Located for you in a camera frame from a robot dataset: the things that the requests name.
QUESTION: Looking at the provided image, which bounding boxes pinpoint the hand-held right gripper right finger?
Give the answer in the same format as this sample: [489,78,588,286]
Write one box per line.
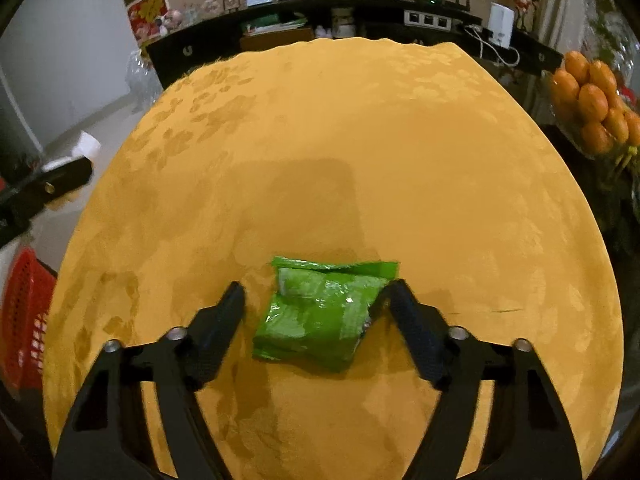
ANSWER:
[384,280,584,480]

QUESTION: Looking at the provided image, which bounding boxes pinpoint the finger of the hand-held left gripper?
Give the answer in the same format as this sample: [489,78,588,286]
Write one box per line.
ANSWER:
[0,157,95,244]

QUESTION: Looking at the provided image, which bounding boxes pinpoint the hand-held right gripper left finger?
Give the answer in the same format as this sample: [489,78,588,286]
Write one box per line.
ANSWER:
[52,282,247,480]

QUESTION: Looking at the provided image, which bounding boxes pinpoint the green snack wrapper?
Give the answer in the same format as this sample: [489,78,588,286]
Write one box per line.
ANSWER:
[251,255,400,374]

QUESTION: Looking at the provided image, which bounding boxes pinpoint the red plastic mesh basket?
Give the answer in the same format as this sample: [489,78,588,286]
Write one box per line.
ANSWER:
[0,247,57,392]

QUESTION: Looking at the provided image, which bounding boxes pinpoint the clear plastic water jug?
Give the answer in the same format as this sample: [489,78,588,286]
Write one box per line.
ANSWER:
[124,48,164,111]

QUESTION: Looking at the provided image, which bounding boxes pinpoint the black television cabinet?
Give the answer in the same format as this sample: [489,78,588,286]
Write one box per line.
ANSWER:
[145,0,564,86]

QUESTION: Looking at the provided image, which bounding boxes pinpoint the yellow patterned tablecloth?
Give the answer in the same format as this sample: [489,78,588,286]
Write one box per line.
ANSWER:
[42,37,624,479]

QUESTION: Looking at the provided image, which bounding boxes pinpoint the glass fruit bowl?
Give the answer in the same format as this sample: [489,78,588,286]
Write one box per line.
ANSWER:
[547,72,640,162]

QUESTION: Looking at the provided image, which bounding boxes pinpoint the green packets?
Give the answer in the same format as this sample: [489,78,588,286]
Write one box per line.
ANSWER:
[242,15,307,36]

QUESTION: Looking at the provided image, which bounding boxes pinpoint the yellow miniature chair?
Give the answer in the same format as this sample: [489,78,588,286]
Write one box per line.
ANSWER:
[612,144,640,181]

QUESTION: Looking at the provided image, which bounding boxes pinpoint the pile of oranges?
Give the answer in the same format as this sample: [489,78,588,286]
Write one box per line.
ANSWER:
[549,50,640,156]

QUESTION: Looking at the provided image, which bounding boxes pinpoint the stacked storage jars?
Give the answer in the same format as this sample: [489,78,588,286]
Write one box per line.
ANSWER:
[329,7,357,39]

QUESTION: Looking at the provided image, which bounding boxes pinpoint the white upright device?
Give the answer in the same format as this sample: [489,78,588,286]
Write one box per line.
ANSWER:
[488,2,516,49]

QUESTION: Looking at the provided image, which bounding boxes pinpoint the red and white figurine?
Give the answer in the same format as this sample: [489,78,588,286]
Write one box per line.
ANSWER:
[512,0,541,31]

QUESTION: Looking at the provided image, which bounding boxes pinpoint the glass vase with plants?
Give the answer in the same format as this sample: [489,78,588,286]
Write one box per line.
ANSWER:
[579,0,640,91]

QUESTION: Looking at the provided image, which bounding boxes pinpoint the red festive wall poster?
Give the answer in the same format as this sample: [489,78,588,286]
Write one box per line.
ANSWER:
[127,0,171,41]

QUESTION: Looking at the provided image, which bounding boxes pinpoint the white cable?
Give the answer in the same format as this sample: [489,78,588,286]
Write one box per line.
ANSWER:
[462,23,521,67]

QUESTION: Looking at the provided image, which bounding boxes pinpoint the white triple photo frame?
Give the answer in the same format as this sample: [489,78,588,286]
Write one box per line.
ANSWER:
[403,8,451,29]

